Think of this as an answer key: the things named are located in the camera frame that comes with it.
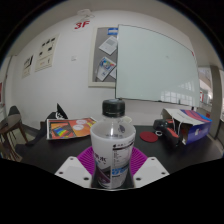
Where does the grey pin board with papers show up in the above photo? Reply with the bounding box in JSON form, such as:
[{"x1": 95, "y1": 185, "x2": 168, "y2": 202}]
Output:
[{"x1": 87, "y1": 26, "x2": 119, "y2": 89}]

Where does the large whiteboard on stand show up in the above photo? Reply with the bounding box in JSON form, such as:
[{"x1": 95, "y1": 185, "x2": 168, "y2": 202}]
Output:
[{"x1": 115, "y1": 23, "x2": 201, "y2": 108}]

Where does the red wall floor sign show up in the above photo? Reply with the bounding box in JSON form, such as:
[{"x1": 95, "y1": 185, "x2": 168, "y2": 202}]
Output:
[{"x1": 73, "y1": 20, "x2": 91, "y2": 30}]

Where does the dark wooden chair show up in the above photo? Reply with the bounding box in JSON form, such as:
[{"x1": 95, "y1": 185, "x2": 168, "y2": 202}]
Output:
[{"x1": 0, "y1": 105, "x2": 29, "y2": 162}]

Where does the black skull flag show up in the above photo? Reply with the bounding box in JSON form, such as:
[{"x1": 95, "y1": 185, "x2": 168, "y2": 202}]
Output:
[{"x1": 46, "y1": 103, "x2": 69, "y2": 121}]

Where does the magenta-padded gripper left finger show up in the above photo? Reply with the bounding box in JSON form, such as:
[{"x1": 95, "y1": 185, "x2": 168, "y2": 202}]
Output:
[{"x1": 54, "y1": 145, "x2": 98, "y2": 190}]

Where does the large white wall poster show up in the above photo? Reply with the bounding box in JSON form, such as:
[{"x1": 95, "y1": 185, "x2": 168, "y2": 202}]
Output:
[{"x1": 34, "y1": 34, "x2": 60, "y2": 73}]

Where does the flat round red coaster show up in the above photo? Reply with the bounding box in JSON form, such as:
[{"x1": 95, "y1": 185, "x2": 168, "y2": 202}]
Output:
[{"x1": 139, "y1": 131, "x2": 159, "y2": 144}]

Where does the blue and white cardboard box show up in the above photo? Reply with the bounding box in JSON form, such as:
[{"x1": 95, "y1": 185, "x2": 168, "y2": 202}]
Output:
[{"x1": 162, "y1": 107, "x2": 213, "y2": 146}]

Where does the orange colourful booklet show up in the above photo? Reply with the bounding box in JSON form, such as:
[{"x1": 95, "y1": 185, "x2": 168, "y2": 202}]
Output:
[{"x1": 46, "y1": 117, "x2": 98, "y2": 141}]

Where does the clear black-capped water bottle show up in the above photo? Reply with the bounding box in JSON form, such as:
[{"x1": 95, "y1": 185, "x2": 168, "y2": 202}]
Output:
[{"x1": 89, "y1": 98, "x2": 137, "y2": 190}]

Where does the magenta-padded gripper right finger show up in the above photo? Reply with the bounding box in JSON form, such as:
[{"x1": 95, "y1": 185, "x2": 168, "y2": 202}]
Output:
[{"x1": 128, "y1": 146, "x2": 170, "y2": 190}]

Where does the small white wall poster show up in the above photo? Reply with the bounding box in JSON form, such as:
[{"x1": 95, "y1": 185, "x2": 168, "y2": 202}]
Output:
[{"x1": 21, "y1": 54, "x2": 35, "y2": 79}]

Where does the black and red hand tool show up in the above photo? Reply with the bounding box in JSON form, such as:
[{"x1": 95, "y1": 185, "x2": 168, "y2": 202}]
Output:
[{"x1": 153, "y1": 118, "x2": 183, "y2": 148}]

